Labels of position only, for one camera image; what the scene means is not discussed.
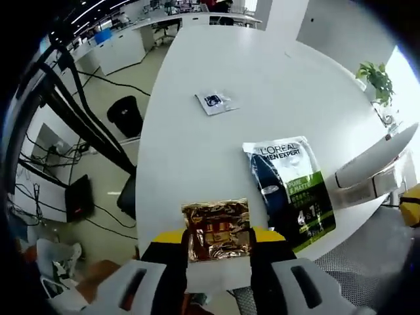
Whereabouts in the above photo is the crinkled foil skincare sachet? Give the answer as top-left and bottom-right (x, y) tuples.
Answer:
(180, 197), (256, 263)

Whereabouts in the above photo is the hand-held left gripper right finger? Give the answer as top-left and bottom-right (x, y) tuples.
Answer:
(249, 226), (379, 315)

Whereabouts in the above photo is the blue storage box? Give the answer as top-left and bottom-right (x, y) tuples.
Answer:
(94, 30), (114, 46)

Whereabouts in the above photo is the grey mesh chair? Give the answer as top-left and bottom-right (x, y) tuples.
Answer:
(229, 196), (420, 315)

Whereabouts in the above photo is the black floor device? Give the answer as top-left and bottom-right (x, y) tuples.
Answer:
(64, 174), (96, 224)

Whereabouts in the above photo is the clear skincare sachet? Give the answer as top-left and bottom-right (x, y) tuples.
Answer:
(194, 88), (241, 117)

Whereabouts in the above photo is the green black skincare sachet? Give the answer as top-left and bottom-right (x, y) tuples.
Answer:
(241, 135), (337, 255)

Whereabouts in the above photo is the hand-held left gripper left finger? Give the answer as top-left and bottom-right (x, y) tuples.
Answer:
(80, 229), (190, 315)

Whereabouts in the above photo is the long white workbench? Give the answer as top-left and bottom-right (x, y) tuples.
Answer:
(73, 14), (263, 78)

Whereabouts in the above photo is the large white skincare bottle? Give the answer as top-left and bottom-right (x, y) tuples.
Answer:
(334, 123), (420, 190)

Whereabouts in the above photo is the potted green plant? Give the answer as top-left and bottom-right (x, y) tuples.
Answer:
(355, 61), (395, 108)

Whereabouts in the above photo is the black tripod stand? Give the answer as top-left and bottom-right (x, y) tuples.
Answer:
(18, 31), (138, 177)

